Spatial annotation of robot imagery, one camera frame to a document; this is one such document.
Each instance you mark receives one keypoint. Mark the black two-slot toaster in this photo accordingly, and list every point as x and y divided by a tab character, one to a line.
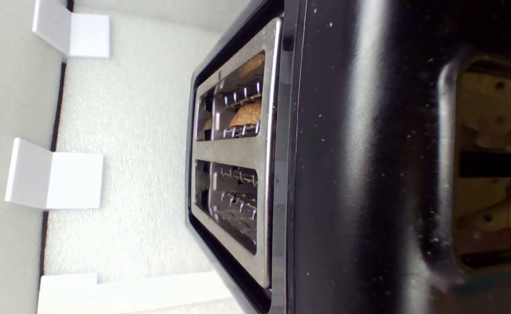
347	174

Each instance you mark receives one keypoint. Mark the brown bread slice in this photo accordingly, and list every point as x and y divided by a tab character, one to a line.
246	114

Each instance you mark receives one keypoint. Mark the white wall clip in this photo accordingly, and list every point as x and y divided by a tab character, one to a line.
85	37
72	181

